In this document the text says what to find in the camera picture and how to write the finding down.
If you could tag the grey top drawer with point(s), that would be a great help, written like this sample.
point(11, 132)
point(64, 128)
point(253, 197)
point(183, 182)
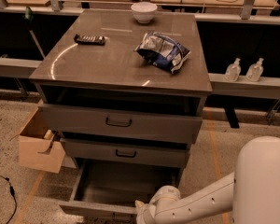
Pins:
point(123, 124)

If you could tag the grey drawer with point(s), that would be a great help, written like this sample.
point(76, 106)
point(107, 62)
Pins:
point(123, 124)
point(108, 189)
point(159, 156)

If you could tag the white ceramic bowl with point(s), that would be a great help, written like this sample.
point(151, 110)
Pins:
point(144, 12)

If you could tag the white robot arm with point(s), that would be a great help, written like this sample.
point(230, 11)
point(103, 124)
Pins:
point(251, 192)

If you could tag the grey bottom drawer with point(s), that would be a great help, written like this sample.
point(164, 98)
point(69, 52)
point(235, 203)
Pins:
point(108, 189)

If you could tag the left clear pump bottle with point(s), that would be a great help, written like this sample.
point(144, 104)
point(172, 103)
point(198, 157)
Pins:
point(233, 70)

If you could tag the grey drawer cabinet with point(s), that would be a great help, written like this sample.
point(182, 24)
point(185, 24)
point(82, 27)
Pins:
point(114, 76)

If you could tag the black white snack bag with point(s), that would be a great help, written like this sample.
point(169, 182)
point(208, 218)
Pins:
point(162, 51)

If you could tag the black remote control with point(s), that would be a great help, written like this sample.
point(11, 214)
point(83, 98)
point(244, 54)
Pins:
point(89, 40)

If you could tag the grey middle drawer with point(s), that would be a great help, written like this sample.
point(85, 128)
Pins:
point(159, 156)

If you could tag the cardboard box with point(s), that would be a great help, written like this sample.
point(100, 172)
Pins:
point(39, 147)

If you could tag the grey metal rail shelf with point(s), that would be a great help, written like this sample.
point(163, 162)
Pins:
point(266, 87)

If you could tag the right clear pump bottle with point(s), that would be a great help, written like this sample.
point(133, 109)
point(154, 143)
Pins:
point(255, 70)

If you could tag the clear pump bottle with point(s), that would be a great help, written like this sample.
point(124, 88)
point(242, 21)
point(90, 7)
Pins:
point(233, 70)
point(255, 70)

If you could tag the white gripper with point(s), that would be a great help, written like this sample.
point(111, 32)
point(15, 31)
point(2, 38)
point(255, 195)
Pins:
point(145, 214)

